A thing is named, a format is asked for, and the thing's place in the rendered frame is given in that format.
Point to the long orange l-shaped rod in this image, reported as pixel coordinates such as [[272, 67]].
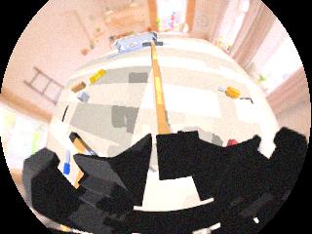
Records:
[[82, 148]]

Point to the yellow rectangular block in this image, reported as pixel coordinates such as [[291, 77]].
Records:
[[96, 76]]

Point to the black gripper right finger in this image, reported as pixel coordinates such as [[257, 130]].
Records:
[[216, 162]]

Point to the red rectangular block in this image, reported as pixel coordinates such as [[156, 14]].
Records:
[[231, 142]]

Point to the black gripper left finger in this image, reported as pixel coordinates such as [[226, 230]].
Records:
[[129, 169]]

